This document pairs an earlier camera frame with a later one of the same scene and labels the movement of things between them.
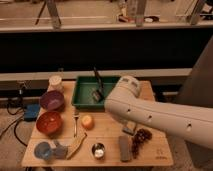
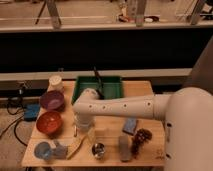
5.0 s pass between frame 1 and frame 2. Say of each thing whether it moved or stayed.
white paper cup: stayed
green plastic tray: stayed
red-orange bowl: stayed
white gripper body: moved
